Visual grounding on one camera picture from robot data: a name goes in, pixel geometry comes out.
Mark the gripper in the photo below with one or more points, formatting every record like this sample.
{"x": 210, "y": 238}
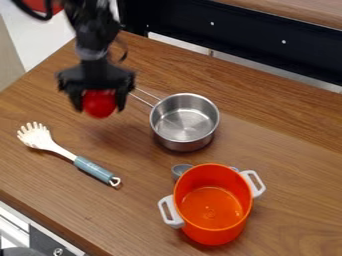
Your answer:
{"x": 94, "y": 74}

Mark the red ball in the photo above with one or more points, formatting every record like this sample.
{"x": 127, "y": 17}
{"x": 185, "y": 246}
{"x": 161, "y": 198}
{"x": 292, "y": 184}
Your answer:
{"x": 99, "y": 104}

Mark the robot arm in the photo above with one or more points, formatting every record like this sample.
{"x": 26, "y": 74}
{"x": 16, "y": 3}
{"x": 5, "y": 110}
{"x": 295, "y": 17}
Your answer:
{"x": 91, "y": 25}

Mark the white pasta spoon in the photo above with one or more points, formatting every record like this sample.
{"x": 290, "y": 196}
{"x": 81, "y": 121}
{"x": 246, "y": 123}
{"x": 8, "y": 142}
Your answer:
{"x": 67, "y": 153}

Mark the silver pot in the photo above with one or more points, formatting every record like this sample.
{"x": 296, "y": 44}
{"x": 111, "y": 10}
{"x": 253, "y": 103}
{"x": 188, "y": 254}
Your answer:
{"x": 184, "y": 122}

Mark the grey cup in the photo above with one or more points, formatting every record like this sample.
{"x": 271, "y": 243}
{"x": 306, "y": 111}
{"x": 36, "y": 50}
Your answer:
{"x": 180, "y": 171}

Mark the orange pot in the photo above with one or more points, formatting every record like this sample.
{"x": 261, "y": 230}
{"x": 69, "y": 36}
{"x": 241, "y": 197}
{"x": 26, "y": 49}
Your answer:
{"x": 212, "y": 203}

